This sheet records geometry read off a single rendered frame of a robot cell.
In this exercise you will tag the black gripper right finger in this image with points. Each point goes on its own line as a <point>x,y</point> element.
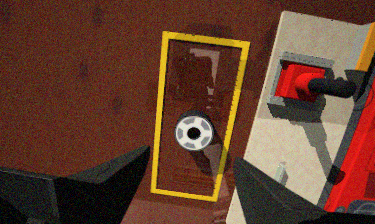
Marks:
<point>266,201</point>

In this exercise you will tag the yellow rectangular outline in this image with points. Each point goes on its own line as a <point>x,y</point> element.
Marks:
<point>201,39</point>

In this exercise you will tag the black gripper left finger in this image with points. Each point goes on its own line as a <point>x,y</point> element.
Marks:
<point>99,195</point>

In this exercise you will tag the black wheel with grey hub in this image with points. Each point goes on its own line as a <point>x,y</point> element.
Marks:
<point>194,141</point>

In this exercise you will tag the beige flat slab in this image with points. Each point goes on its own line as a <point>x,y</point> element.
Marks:
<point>295,141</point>

